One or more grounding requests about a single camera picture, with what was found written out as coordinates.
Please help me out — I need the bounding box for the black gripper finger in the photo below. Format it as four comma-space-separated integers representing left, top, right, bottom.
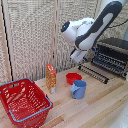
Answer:
69, 48, 77, 58

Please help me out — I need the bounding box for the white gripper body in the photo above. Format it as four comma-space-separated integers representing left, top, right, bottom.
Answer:
71, 48, 90, 64

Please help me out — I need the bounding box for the red bowl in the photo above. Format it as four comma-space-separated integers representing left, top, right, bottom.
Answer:
65, 72, 83, 86

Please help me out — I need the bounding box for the black dish rack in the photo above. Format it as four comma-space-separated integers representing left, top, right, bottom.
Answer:
90, 37, 128, 80

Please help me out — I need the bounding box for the orange juice carton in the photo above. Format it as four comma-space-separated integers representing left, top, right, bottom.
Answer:
45, 63, 57, 94

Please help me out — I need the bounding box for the blue ceramic mug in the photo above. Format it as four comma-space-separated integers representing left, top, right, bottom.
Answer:
70, 79, 88, 100

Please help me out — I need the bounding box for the beige folding screen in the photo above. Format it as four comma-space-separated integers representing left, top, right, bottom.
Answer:
0, 0, 128, 84

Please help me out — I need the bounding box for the red plastic shopping basket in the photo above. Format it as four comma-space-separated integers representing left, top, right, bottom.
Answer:
0, 77, 54, 128

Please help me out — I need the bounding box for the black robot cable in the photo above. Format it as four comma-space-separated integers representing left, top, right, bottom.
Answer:
114, 19, 128, 29

